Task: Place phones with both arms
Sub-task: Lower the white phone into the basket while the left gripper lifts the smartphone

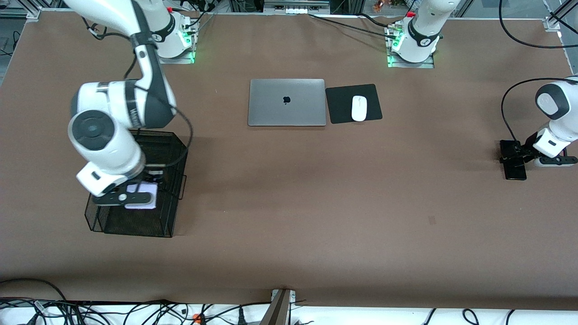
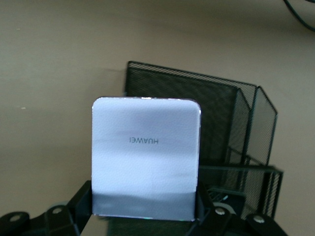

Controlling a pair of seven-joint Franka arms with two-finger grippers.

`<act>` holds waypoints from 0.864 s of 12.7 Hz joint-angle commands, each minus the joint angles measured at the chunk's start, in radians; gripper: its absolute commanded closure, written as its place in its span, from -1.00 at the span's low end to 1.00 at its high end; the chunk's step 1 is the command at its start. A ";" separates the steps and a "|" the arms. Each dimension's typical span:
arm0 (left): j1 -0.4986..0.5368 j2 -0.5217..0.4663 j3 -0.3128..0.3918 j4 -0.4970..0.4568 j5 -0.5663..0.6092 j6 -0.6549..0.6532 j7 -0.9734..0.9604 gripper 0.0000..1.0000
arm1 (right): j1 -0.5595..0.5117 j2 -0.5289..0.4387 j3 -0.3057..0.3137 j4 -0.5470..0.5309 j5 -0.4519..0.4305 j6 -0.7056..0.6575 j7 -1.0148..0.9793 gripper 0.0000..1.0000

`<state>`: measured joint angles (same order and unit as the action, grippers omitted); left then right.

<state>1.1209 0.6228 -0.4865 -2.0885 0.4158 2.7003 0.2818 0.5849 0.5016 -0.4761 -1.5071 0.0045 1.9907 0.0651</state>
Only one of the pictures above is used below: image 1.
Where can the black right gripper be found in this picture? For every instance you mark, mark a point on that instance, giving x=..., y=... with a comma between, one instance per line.
x=151, y=174

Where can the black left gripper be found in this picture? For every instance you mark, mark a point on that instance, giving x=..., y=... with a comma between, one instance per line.
x=524, y=150

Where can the lilac flip phone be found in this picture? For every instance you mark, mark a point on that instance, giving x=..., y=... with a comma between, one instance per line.
x=146, y=187

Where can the long black smartphone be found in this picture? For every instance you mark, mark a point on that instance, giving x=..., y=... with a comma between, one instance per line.
x=515, y=174

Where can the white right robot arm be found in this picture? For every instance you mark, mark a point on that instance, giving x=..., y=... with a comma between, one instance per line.
x=113, y=104

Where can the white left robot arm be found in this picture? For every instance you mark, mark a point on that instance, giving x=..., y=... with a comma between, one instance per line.
x=420, y=31

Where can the silver closed laptop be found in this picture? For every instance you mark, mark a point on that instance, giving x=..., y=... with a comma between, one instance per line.
x=271, y=110

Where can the white computer mouse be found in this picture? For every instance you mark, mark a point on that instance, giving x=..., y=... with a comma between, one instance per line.
x=359, y=108

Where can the black mouse pad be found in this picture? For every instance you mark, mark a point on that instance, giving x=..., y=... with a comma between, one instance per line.
x=338, y=104

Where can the grey power strip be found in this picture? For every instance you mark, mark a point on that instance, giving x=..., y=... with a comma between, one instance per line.
x=295, y=6

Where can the black left camera mount bracket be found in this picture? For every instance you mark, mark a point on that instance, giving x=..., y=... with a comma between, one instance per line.
x=570, y=159

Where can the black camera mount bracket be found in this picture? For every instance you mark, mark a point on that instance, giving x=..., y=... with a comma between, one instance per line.
x=570, y=159
x=104, y=196

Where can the black right camera mount bracket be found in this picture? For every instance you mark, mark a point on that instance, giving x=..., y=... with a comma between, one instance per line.
x=104, y=196

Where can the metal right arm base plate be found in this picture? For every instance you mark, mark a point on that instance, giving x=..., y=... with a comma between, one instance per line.
x=180, y=59

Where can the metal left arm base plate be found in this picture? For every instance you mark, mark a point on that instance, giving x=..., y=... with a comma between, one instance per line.
x=429, y=64

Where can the aluminium frame rail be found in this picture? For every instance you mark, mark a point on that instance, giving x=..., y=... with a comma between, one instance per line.
x=564, y=27

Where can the aluminium table edge bracket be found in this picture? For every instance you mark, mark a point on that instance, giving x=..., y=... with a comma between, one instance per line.
x=277, y=307

